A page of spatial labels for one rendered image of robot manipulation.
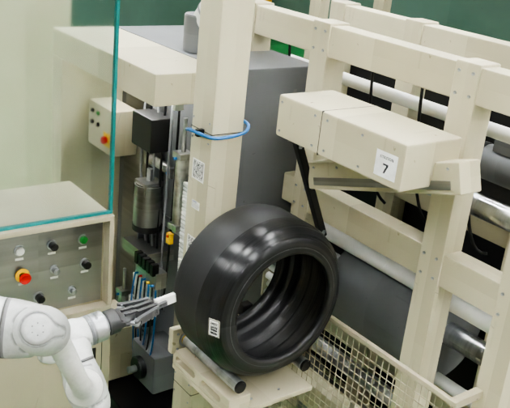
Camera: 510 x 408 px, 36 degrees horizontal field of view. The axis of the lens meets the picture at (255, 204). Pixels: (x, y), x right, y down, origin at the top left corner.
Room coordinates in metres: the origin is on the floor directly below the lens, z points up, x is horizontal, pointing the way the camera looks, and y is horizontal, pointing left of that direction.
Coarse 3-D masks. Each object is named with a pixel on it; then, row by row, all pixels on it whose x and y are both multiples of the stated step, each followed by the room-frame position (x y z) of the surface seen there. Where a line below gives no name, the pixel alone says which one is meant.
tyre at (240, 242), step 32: (224, 224) 2.37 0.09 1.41; (256, 224) 2.34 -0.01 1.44; (288, 224) 2.36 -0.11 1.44; (192, 256) 2.32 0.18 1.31; (224, 256) 2.24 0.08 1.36; (256, 256) 2.24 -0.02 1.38; (288, 256) 2.30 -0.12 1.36; (320, 256) 2.38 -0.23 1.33; (192, 288) 2.25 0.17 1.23; (224, 288) 2.18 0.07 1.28; (288, 288) 2.64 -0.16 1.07; (320, 288) 2.55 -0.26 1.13; (192, 320) 2.23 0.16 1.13; (224, 320) 2.16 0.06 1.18; (256, 320) 2.58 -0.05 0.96; (288, 320) 2.56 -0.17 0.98; (320, 320) 2.41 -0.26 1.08; (224, 352) 2.18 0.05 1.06; (256, 352) 2.44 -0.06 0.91; (288, 352) 2.34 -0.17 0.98
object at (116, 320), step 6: (102, 312) 2.04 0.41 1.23; (108, 312) 2.03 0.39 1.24; (114, 312) 2.04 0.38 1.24; (120, 312) 2.07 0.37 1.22; (108, 318) 2.02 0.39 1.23; (114, 318) 2.02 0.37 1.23; (120, 318) 2.03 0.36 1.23; (126, 318) 2.05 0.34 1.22; (132, 318) 2.05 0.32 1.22; (114, 324) 2.01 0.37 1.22; (120, 324) 2.02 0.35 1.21; (114, 330) 2.01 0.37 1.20; (120, 330) 2.03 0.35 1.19
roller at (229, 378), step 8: (184, 336) 2.48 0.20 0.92; (184, 344) 2.47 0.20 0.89; (192, 344) 2.44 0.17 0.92; (192, 352) 2.43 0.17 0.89; (200, 352) 2.39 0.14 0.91; (208, 360) 2.35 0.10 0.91; (216, 368) 2.31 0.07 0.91; (224, 376) 2.27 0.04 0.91; (232, 376) 2.25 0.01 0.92; (232, 384) 2.23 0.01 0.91; (240, 384) 2.22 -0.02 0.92; (240, 392) 2.22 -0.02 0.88
